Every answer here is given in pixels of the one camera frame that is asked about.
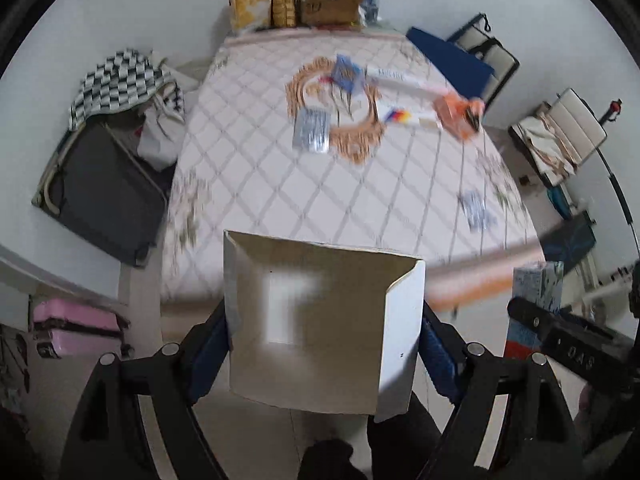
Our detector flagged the black white checkered cloth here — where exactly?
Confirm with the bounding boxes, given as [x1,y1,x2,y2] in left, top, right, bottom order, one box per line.
[67,49,173,131]

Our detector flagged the pink suitcase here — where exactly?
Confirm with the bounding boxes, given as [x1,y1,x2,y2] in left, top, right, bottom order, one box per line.
[30,297,133,358]

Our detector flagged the long white box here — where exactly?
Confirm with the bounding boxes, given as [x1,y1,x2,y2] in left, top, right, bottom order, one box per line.
[365,64,436,93]

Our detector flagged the white chair with black frame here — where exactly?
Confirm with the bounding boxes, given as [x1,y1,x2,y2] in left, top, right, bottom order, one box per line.
[446,12,521,111]

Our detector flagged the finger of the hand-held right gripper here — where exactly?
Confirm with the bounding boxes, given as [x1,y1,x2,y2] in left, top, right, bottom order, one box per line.
[507,296,556,341]

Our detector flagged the beige cloth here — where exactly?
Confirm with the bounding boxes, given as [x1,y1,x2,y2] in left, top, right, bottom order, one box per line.
[520,115,581,186]

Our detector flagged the table with printed tablecloth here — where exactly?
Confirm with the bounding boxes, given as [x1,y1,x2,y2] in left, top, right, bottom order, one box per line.
[160,27,546,311]

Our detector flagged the blue packet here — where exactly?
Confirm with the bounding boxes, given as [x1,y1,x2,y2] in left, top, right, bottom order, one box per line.
[459,189,497,232]
[331,55,366,92]

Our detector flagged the blue white carton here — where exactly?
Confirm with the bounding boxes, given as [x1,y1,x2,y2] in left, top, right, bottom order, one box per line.
[504,260,565,361]

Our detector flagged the black blue exercise bench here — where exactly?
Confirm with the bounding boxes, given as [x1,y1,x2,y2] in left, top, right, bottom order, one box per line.
[540,215,598,273]

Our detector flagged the white cardboard box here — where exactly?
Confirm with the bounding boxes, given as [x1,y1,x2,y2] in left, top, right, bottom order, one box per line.
[222,230,427,423]

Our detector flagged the dark grey open suitcase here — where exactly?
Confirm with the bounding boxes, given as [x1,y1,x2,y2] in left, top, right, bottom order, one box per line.
[32,115,171,268]

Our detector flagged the metal pole with red handle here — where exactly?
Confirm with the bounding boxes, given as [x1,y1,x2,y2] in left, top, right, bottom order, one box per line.
[597,99,640,261]

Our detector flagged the white padded chair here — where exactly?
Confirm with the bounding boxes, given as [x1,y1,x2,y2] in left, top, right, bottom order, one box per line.
[509,87,608,186]

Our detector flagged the white tote bag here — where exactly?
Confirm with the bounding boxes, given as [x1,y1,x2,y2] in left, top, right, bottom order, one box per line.
[136,82,187,171]

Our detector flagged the teal plastic item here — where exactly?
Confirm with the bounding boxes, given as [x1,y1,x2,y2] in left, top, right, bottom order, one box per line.
[547,187,571,218]

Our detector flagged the orange packet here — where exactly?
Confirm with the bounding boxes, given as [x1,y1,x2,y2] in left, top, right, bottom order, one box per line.
[432,92,486,141]

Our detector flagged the silver blue blister pack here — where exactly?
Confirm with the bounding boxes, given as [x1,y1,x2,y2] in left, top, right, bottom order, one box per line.
[291,108,332,153]

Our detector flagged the white box with colourful print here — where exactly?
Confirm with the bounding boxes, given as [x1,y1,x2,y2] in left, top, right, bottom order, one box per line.
[382,105,441,128]

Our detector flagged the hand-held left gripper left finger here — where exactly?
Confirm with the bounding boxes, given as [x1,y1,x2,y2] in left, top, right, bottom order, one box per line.
[60,302,233,480]

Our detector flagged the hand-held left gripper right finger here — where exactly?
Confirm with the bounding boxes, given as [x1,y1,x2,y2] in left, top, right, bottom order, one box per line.
[417,305,583,480]

